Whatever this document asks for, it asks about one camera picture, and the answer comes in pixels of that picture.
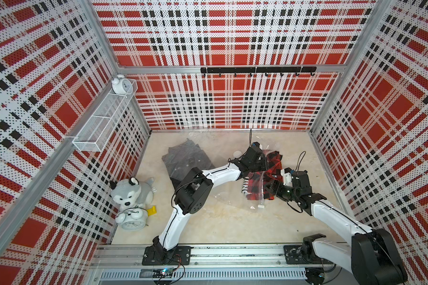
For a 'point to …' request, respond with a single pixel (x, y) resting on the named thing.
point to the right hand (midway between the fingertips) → (269, 187)
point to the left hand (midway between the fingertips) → (272, 163)
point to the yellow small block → (152, 211)
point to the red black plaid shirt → (257, 189)
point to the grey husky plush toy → (129, 192)
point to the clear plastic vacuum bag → (209, 150)
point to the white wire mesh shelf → (96, 133)
